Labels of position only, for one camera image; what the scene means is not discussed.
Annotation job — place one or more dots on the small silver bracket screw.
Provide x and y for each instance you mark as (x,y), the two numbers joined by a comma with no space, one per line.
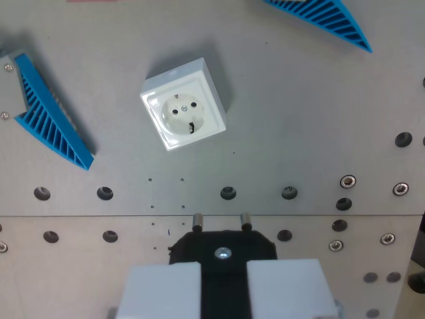
(8,67)
(4,115)

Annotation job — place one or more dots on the white wall socket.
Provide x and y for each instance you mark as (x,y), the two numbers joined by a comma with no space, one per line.
(186,106)

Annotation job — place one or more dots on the black post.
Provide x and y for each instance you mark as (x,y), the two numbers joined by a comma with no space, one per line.
(417,262)

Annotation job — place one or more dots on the black two-pin power plug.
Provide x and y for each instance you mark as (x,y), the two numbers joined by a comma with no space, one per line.
(224,276)

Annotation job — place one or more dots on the blue ribbed wedge guide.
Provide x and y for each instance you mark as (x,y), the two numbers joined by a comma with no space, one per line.
(46,123)
(335,20)

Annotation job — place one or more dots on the grey mounting bracket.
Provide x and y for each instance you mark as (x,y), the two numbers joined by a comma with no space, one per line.
(10,89)

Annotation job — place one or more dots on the silver hex socket screw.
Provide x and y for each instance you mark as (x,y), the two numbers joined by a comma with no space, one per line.
(400,188)
(335,245)
(2,247)
(387,238)
(348,181)

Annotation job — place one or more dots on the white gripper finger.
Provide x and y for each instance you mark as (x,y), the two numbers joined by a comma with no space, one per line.
(289,289)
(162,292)

